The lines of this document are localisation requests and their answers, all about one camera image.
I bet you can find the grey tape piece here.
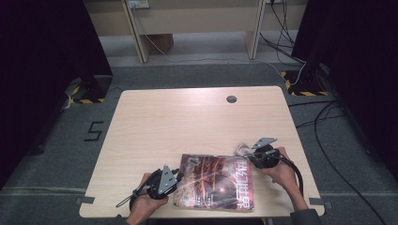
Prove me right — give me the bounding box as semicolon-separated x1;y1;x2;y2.
309;197;333;210
75;196;96;205

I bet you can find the person's left hand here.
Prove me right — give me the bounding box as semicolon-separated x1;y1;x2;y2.
126;172;170;225

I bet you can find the red magazine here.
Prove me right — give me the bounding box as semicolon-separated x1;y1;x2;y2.
173;153;255;213

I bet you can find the long black floor cable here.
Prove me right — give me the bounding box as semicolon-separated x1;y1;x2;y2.
314;100;389;225

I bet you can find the hand-held gripper black cable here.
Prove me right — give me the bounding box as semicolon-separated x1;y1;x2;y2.
275;154;305;199
115;170;162;210

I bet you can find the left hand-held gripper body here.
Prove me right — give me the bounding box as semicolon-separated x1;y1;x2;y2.
146;164;178;201

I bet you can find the beige desk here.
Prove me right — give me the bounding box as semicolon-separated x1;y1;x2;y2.
84;0;309;65

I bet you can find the long white cable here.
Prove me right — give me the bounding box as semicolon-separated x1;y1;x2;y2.
132;6;308;87

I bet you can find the brown cardboard box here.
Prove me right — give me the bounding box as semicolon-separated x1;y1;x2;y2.
146;33;175;54

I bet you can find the short black floor cable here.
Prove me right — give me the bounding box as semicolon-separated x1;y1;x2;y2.
295;113;345;129

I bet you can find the bundle of black cables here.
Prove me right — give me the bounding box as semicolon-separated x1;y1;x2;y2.
259;0;306;65

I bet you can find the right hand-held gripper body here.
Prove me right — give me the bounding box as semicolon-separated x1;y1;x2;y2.
248;137;282;170

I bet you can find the right hand-held gripper black cable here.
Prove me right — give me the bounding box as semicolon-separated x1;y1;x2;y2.
275;154;305;199

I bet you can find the stand base with hazard tape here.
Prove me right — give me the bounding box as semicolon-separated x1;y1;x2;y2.
281;64;329;98
67;74;114;105

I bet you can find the dark curtain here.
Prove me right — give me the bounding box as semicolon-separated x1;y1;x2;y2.
292;0;398;182
0;0;113;188

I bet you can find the person's right hand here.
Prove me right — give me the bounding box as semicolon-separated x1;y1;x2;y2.
258;146;299;189

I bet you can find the white power strip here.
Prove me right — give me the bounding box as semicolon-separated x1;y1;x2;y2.
127;0;150;9

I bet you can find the left hand-held gripper black cable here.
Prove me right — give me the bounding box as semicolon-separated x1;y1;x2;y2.
115;170;162;210

